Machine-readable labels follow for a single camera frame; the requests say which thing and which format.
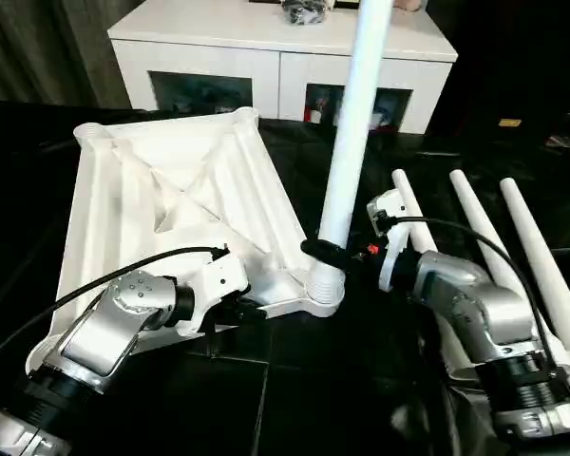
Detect black speaker with yellow label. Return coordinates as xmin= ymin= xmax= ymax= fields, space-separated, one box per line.
xmin=427 ymin=0 xmax=570 ymax=143

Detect white cabinet with glass doors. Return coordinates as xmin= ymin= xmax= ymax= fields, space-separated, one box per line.
xmin=106 ymin=0 xmax=459 ymax=136

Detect grey curtain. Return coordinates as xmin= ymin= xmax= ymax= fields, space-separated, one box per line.
xmin=0 ymin=0 xmax=143 ymax=110

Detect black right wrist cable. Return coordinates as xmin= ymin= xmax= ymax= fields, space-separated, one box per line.
xmin=384 ymin=216 xmax=570 ymax=376

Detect white plastic table top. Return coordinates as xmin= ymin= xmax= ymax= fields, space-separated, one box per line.
xmin=25 ymin=106 xmax=348 ymax=376

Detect white plastic table leg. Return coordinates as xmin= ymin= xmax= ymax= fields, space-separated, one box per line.
xmin=304 ymin=0 xmax=395 ymax=305
xmin=391 ymin=168 xmax=476 ymax=381
xmin=498 ymin=178 xmax=570 ymax=386
xmin=448 ymin=170 xmax=570 ymax=376

